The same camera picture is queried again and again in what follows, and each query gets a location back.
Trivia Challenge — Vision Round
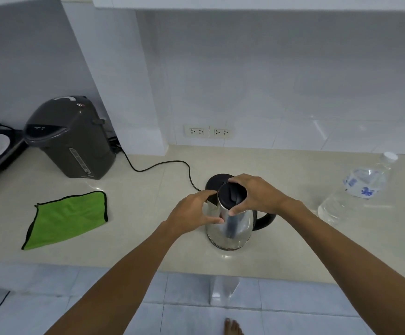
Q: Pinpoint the person's right hand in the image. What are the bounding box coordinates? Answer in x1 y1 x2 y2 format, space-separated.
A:
228 174 291 219

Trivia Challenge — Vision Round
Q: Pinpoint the person's left hand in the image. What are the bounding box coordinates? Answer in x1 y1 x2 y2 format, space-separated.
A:
163 189 225 238

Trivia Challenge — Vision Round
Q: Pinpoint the stainless steel electric kettle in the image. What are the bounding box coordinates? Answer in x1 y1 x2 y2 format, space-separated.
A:
205 181 278 251

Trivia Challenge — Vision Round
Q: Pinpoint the person's left forearm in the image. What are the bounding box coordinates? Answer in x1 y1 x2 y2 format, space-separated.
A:
45 221 189 335

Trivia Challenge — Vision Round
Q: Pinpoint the person's right forearm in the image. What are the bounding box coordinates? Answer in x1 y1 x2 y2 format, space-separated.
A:
279 198 405 335

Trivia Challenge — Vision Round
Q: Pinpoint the black kettle base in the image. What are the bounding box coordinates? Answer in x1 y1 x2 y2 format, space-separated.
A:
205 174 236 193

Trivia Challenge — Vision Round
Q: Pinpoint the person's foot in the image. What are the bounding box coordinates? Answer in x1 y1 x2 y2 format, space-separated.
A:
223 318 245 335

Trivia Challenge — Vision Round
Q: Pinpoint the clear plastic water bottle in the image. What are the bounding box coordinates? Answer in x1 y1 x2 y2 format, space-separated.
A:
317 151 399 226

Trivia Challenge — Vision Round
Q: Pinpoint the green microfibre cloth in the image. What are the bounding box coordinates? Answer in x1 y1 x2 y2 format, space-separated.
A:
21 190 109 251

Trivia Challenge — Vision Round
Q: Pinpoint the grey electric thermo pot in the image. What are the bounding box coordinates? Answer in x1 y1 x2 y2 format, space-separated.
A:
23 95 117 180

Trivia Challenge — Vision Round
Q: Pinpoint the black cooktop appliance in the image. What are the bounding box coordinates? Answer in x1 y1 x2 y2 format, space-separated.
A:
0 126 28 193

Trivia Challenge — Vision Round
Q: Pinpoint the black power cord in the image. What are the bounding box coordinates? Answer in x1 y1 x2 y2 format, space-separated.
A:
109 136 207 193

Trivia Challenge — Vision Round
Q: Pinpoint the white wall socket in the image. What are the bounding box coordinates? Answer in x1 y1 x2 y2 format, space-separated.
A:
209 125 234 139
184 124 210 138

